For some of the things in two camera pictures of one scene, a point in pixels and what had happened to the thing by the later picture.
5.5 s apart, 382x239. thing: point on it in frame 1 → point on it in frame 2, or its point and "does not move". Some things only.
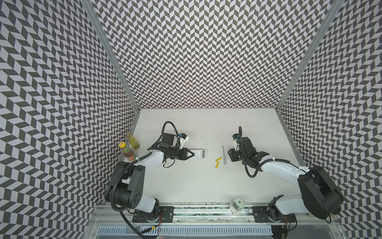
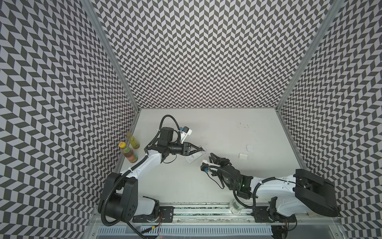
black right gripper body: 237,154 → 220,163
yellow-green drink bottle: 134,142 does not move
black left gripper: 182,156 → 186,149
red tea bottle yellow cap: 127,152 does not move
